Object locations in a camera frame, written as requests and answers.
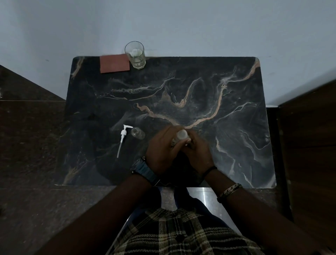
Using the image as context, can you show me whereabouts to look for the dark wristwatch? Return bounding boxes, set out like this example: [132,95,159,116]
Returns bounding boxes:
[130,157,161,187]

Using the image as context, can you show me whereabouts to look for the person's right forearm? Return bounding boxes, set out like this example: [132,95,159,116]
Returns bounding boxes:
[204,168,327,255]

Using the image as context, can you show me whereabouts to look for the reddish brown cloth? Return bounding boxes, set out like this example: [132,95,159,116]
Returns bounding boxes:
[99,54,131,74]

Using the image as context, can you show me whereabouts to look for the metal bracelet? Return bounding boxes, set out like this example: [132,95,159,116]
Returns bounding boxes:
[216,183,243,203]

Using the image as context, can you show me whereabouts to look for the white pump dispenser head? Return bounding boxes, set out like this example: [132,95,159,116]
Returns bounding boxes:
[117,125,134,159]

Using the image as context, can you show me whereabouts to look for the clear drinking glass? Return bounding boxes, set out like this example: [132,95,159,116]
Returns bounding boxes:
[124,41,146,70]

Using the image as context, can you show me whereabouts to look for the black thread wristband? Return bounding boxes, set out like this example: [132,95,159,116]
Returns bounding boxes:
[203,166,218,180]

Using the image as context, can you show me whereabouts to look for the clear plastic cap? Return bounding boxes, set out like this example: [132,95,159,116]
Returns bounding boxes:
[130,127,146,140]

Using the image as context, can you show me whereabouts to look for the person's right hand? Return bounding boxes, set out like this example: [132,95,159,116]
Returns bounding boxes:
[181,130,215,176]

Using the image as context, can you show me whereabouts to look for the person's left forearm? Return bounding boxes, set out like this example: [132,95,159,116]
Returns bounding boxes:
[36,172,161,255]

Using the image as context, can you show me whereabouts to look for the plaid shirt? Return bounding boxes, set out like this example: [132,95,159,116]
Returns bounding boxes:
[110,207,266,255]

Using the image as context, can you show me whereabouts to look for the small clear plastic bottle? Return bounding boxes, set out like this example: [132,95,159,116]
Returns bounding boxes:
[171,129,189,147]

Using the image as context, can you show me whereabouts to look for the dark wooden cabinet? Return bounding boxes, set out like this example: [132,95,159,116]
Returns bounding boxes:
[278,79,336,253]

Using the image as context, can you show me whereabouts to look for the person's left hand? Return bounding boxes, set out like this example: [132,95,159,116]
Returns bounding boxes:
[145,125,185,176]

